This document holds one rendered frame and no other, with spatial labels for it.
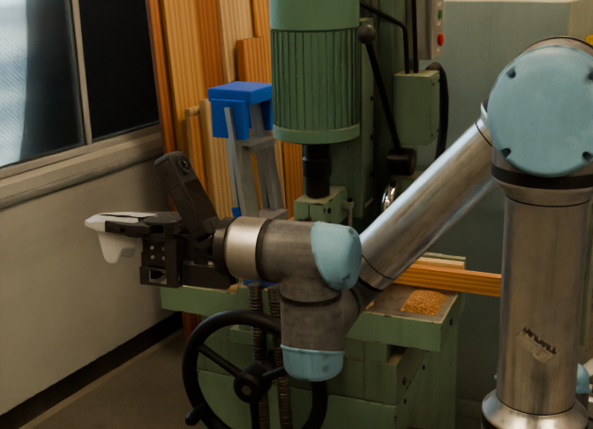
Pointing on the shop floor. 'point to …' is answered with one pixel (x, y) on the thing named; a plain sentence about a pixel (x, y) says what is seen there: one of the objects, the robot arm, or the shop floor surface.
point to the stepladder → (241, 109)
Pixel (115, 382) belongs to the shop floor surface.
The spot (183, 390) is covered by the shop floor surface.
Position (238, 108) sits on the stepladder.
